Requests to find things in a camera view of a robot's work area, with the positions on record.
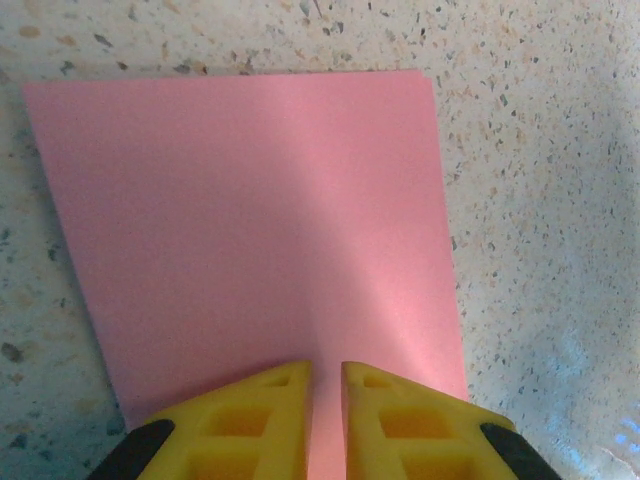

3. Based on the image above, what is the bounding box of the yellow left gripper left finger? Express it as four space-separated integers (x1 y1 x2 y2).
94 359 314 480

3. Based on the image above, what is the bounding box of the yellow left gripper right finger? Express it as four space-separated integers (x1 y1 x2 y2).
341 360 564 480

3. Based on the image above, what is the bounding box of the pink paper sheet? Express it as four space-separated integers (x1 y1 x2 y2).
20 68 471 480

